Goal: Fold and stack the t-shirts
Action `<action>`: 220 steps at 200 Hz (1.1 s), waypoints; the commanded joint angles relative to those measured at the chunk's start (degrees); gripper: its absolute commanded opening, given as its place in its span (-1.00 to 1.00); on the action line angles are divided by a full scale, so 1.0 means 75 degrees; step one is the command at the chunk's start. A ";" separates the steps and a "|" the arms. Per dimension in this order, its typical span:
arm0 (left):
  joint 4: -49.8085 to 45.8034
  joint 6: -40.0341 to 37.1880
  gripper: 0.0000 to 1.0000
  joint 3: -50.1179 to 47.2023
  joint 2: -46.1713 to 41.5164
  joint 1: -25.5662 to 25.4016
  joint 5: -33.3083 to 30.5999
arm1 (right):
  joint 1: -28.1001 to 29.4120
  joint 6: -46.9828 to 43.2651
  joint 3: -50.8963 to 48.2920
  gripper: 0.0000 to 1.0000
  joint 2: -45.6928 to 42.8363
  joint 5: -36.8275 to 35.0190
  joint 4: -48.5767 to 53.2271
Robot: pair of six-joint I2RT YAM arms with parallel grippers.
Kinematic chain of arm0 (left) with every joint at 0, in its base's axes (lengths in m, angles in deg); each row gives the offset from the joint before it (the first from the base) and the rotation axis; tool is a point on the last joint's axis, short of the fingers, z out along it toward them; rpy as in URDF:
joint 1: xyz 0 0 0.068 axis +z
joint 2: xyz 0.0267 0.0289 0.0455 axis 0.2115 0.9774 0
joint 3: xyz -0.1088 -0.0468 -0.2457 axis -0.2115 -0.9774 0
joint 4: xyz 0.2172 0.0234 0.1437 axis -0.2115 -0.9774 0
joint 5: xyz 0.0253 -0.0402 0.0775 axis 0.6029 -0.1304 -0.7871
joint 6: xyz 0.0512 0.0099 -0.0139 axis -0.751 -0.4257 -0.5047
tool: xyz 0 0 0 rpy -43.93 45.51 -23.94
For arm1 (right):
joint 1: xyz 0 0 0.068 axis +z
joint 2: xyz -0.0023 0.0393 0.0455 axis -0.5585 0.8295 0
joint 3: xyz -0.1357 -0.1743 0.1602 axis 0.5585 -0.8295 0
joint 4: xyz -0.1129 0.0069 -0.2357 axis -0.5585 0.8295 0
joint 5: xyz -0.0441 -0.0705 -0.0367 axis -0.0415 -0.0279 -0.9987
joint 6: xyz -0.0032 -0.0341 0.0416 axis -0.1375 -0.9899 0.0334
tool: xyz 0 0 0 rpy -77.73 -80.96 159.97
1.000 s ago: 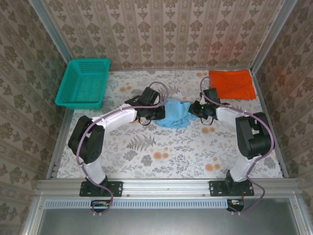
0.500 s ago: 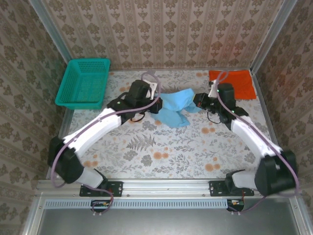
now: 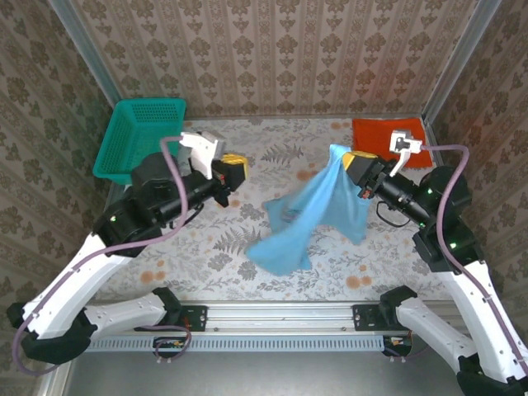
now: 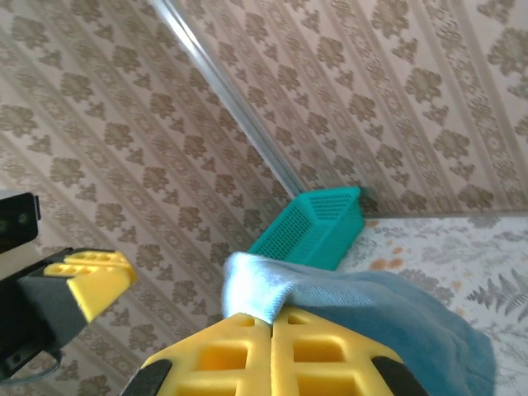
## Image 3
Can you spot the grey metal panel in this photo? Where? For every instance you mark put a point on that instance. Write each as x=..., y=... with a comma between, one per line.
x=268, y=375

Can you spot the green plastic basket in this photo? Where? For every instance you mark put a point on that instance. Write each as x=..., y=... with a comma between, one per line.
x=136, y=123

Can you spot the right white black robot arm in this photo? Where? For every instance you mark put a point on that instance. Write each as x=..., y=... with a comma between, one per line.
x=474, y=297

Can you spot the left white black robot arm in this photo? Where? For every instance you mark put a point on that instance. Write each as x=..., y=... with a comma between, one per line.
x=62, y=297

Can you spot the floral patterned table cover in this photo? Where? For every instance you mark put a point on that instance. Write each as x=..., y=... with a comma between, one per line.
x=268, y=136

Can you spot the light blue t-shirt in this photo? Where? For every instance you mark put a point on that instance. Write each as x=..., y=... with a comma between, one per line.
x=313, y=206

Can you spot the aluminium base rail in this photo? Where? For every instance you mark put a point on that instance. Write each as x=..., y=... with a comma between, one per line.
x=280, y=317

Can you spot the orange folded t-shirt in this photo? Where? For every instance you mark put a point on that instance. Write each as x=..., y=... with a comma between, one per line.
x=371, y=136

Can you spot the aluminium corner post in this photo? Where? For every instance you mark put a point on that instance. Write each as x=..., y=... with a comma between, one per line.
x=82, y=49
x=462, y=57

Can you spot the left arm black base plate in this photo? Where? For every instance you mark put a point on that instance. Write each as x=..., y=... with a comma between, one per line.
x=194, y=318

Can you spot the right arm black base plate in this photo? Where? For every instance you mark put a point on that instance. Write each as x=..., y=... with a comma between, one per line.
x=367, y=318

